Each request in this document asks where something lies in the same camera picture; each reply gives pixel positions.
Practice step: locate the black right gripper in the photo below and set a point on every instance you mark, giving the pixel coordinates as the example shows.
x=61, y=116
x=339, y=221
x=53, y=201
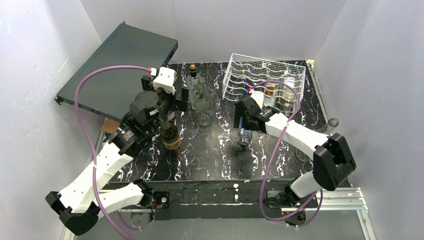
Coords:
x=242, y=117

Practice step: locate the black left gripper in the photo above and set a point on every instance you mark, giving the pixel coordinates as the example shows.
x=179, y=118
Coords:
x=180, y=94

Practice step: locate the blue square glass bottle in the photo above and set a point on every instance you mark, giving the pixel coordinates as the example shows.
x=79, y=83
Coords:
x=245, y=136

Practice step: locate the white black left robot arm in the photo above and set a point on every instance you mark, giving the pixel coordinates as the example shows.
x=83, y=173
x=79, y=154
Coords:
x=81, y=204

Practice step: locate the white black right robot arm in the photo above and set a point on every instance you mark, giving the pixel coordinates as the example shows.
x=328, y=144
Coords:
x=332, y=159

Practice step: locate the clear square bottle black cap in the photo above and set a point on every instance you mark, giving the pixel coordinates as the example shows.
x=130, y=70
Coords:
x=192, y=84

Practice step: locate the dark green wine bottle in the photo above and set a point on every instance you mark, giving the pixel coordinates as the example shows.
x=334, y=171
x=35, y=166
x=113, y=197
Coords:
x=169, y=132

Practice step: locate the clear bottle white label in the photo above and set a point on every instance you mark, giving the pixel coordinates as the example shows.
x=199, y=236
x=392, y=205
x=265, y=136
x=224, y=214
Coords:
x=288, y=99

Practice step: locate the clear round glass bottle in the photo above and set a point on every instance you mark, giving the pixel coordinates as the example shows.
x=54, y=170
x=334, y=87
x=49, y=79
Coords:
x=203, y=104

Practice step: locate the dark grey rack server box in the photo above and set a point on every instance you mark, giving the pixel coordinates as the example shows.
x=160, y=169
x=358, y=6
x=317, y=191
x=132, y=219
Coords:
x=110, y=93

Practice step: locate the clear bottle at right edge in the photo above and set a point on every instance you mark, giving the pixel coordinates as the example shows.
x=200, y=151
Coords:
x=327, y=129

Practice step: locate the brown wooden board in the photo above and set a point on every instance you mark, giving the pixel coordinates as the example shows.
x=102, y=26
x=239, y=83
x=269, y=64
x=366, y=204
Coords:
x=109, y=125

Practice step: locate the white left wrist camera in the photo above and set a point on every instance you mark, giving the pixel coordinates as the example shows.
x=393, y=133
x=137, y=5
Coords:
x=164, y=78

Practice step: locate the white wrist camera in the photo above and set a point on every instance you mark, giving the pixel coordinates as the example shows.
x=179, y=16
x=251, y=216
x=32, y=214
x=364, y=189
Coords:
x=255, y=98
x=164, y=78

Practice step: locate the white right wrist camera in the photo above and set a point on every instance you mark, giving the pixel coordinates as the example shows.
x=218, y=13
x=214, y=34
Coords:
x=255, y=98

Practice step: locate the white wire wine rack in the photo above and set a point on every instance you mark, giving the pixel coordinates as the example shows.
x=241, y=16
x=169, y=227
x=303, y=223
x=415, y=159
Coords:
x=245, y=71

